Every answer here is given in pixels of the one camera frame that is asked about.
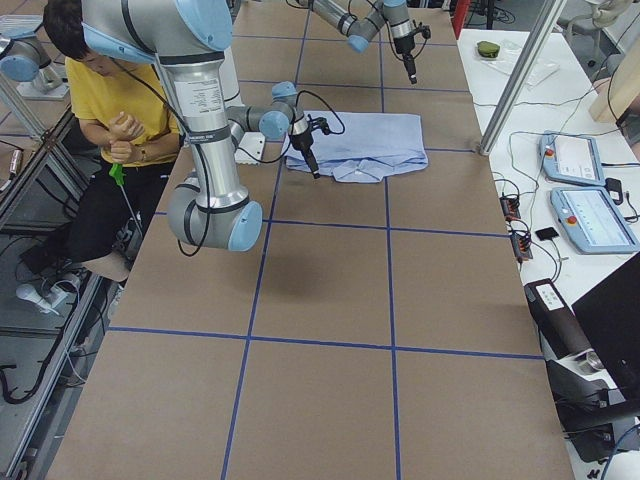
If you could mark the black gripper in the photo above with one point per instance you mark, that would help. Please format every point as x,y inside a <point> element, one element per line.
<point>403,44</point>
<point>302,142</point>

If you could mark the light blue striped shirt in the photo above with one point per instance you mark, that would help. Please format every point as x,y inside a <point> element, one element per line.
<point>368,147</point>

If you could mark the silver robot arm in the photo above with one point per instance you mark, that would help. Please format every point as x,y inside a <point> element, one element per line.
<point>392,16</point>
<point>187,41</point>

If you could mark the green folded cloth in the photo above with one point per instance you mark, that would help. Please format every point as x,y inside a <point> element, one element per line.
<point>487,49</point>

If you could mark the upper blue teach pendant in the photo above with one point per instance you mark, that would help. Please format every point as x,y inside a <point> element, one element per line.
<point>572,159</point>

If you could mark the blue teach pendant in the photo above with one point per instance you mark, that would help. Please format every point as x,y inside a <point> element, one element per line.
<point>572,159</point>
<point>591,221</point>

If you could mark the person in yellow shirt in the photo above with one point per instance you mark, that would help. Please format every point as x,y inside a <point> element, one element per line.
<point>120,110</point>

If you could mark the black phone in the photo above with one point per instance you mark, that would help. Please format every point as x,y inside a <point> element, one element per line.
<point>546,234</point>

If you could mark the lower blue teach pendant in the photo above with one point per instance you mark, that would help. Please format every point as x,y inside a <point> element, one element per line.
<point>591,221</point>

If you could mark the black monitor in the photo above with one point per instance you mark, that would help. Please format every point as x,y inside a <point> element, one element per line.
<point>608,314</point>

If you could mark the black printer device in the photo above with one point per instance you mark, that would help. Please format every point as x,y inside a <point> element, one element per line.
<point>593,414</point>

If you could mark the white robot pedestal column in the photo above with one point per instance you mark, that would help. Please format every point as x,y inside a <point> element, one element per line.
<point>250,145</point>

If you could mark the aluminium frame post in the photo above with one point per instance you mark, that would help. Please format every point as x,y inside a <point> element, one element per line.
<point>533,45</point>

